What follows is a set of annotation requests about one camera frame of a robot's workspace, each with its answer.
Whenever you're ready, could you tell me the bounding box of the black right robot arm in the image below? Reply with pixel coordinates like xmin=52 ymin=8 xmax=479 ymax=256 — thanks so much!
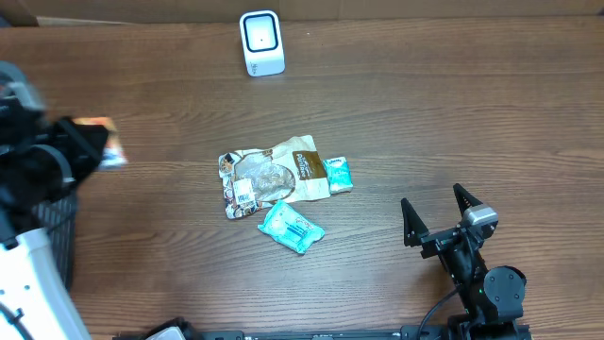
xmin=400 ymin=183 xmax=531 ymax=340

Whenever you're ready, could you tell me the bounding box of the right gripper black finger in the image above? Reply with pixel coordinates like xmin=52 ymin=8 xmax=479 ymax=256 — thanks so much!
xmin=453 ymin=183 xmax=482 ymax=215
xmin=401 ymin=198 xmax=429 ymax=247

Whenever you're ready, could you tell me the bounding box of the beige brown snack pouch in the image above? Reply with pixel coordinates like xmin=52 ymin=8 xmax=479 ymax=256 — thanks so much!
xmin=218 ymin=135 xmax=330 ymax=219

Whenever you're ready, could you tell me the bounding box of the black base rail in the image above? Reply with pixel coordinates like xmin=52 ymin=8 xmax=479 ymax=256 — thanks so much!
xmin=112 ymin=317 xmax=533 ymax=340

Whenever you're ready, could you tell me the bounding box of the teal wet wipes pack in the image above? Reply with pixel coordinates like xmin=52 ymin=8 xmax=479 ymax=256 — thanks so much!
xmin=258 ymin=201 xmax=325 ymax=255

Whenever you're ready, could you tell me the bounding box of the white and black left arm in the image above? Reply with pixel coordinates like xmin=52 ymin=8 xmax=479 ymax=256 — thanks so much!
xmin=1 ymin=94 xmax=109 ymax=339

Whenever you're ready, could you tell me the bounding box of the white barcode scanner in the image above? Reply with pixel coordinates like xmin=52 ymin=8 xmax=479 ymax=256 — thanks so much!
xmin=239 ymin=9 xmax=285 ymax=77

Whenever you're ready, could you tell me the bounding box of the small teal tissue pack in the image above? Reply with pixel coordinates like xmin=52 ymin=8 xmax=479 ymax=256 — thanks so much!
xmin=323 ymin=157 xmax=354 ymax=195

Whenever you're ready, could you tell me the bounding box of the orange tissue pack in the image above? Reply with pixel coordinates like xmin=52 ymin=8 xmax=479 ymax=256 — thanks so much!
xmin=75 ymin=117 xmax=127 ymax=171

